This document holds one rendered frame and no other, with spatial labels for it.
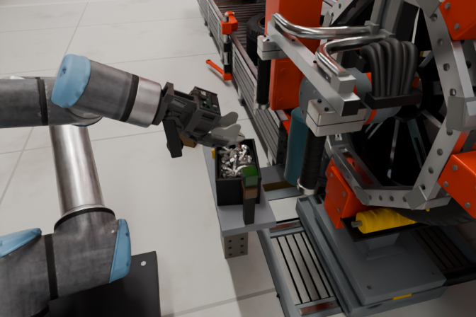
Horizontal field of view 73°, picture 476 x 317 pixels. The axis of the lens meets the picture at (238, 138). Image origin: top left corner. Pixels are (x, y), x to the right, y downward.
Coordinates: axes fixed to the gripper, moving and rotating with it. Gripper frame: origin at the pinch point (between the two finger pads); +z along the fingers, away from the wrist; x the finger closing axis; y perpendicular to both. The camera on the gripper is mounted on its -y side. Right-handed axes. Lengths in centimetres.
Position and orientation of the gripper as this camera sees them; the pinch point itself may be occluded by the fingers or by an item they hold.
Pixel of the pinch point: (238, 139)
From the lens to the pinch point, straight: 72.7
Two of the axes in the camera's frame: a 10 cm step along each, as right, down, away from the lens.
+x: -1.7, -7.3, 6.7
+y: 5.1, -6.4, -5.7
